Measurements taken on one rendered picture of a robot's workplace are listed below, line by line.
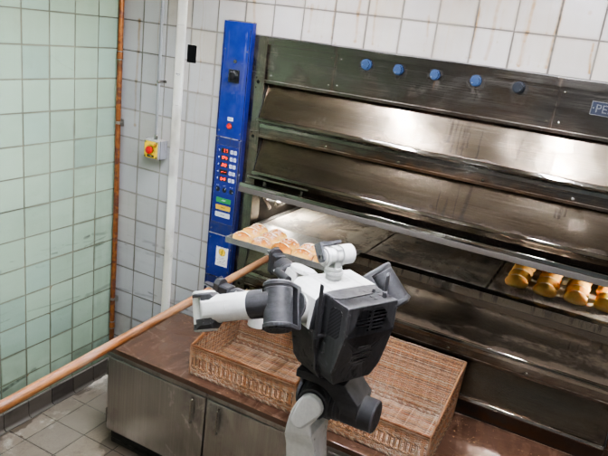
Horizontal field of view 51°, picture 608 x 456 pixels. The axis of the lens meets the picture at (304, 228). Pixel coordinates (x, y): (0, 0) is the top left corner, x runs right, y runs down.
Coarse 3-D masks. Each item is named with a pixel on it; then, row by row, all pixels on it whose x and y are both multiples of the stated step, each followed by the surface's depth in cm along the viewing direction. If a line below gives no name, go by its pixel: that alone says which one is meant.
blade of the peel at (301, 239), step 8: (264, 224) 322; (288, 232) 316; (232, 240) 291; (240, 240) 289; (296, 240) 305; (304, 240) 307; (312, 240) 308; (320, 240) 310; (248, 248) 288; (256, 248) 286; (264, 248) 284; (288, 256) 279; (296, 256) 278; (304, 264) 277; (312, 264) 275; (320, 264) 273
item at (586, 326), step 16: (368, 256) 296; (400, 272) 287; (416, 272) 284; (448, 288) 278; (464, 288) 274; (480, 288) 275; (496, 304) 269; (512, 304) 266; (528, 304) 264; (544, 304) 266; (560, 320) 258; (576, 320) 255; (592, 320) 255
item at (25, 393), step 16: (240, 272) 252; (208, 288) 234; (176, 304) 219; (192, 304) 224; (160, 320) 209; (128, 336) 196; (96, 352) 184; (64, 368) 174; (80, 368) 178; (32, 384) 165; (48, 384) 168; (0, 400) 158; (16, 400) 159
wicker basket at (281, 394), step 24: (216, 336) 307; (240, 336) 325; (264, 336) 320; (288, 336) 314; (192, 360) 292; (216, 360) 284; (240, 360) 307; (264, 360) 310; (288, 360) 313; (216, 384) 286; (240, 384) 281; (264, 384) 274; (288, 384) 269; (288, 408) 274
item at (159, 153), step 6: (150, 138) 332; (144, 144) 332; (150, 144) 330; (156, 144) 328; (162, 144) 330; (144, 150) 332; (156, 150) 329; (162, 150) 331; (144, 156) 333; (150, 156) 331; (156, 156) 330; (162, 156) 332
